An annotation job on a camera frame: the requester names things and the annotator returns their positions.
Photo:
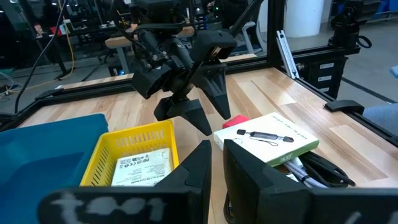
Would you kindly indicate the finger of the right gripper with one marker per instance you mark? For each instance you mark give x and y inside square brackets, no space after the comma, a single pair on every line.
[214,84]
[189,112]

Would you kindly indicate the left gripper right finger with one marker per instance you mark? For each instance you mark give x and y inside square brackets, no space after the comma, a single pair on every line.
[264,199]

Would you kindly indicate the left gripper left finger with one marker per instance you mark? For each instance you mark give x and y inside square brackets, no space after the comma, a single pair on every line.
[186,193]

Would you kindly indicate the small pink block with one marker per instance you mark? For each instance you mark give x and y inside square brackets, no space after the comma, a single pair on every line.
[235,120]

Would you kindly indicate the white box with printed label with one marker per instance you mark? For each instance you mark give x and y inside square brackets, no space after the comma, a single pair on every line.
[143,168]

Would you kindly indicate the white card reader box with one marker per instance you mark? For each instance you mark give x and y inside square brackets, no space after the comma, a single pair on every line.
[267,146]

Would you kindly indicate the large teal plastic bin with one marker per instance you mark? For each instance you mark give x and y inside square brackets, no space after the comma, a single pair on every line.
[46,155]

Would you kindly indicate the wooden workbench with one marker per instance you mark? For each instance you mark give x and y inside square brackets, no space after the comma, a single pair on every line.
[118,42]

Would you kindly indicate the grey office chair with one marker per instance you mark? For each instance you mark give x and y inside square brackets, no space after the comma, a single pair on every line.
[248,34]

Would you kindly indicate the yellow slotted plastic basket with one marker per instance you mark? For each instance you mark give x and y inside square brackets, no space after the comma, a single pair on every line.
[130,140]

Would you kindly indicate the silver aluminium extrusion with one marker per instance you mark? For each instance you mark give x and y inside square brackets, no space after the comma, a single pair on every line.
[287,56]

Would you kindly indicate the black drawer cabinet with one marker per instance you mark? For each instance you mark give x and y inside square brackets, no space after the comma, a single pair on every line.
[326,77]

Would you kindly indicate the white round pillar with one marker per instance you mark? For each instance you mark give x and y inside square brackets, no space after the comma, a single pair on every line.
[304,17]

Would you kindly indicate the person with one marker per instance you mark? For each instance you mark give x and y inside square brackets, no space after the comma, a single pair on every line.
[384,118]

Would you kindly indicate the black frame clamp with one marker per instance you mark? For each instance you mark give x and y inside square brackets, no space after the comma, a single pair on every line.
[343,106]

